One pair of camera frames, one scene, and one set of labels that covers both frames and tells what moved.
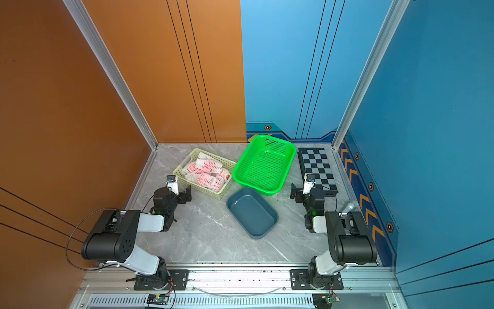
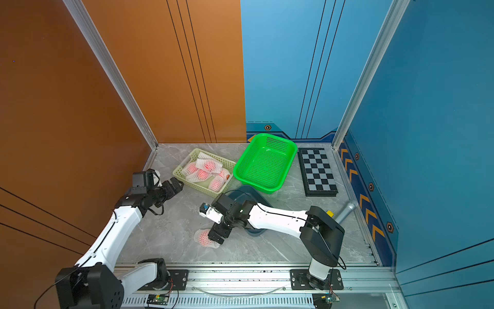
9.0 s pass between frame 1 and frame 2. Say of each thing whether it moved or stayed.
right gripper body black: moved
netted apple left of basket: stayed
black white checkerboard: stayed
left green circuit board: stayed
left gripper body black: moved
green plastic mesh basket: stayed
